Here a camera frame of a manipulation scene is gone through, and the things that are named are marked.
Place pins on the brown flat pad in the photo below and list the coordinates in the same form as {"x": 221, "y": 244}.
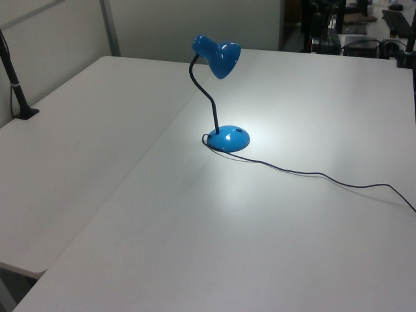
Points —
{"x": 359, "y": 18}

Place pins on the blue gooseneck desk lamp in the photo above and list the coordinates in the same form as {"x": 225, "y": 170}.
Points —
{"x": 228, "y": 140}

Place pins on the black computer keyboard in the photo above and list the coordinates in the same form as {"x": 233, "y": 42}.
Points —
{"x": 398, "y": 22}

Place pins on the grey metal partition post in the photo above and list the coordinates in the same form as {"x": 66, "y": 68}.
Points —
{"x": 110, "y": 29}

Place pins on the black Franka gripper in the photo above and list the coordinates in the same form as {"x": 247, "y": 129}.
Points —
{"x": 323, "y": 27}

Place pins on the grey metal partition rail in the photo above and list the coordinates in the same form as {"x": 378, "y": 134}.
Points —
{"x": 31, "y": 12}

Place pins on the black electronics box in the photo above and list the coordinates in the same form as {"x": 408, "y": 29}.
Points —
{"x": 362, "y": 48}

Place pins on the black camera stand pole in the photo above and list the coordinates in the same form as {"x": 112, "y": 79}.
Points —
{"x": 17, "y": 92}

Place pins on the black clamp camera stand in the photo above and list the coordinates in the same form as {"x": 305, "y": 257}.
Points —
{"x": 404, "y": 58}

